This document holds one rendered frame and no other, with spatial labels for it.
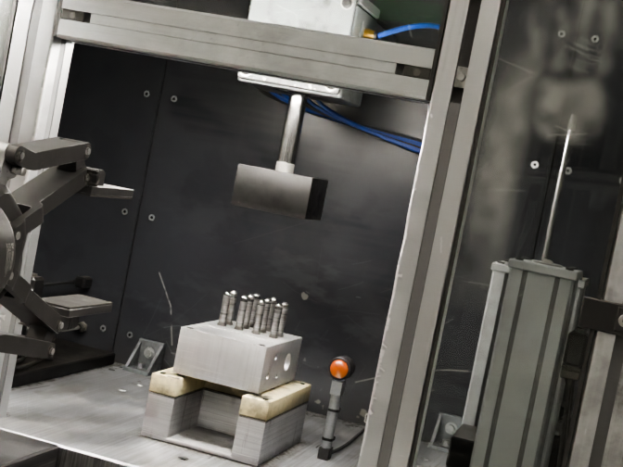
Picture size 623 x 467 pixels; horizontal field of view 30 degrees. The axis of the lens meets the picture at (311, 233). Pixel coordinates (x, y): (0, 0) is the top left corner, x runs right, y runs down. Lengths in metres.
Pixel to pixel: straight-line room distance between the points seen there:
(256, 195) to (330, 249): 0.26
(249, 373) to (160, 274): 0.40
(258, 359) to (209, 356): 0.05
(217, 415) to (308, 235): 0.31
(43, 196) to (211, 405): 0.55
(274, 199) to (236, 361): 0.18
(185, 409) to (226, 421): 0.05
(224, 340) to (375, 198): 0.36
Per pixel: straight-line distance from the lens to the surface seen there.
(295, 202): 1.23
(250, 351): 1.18
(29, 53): 1.16
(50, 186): 0.80
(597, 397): 1.00
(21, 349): 0.80
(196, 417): 1.28
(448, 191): 1.01
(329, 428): 1.26
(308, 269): 1.49
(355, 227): 1.47
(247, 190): 1.25
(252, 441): 1.18
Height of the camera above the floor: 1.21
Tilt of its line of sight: 3 degrees down
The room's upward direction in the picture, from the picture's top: 11 degrees clockwise
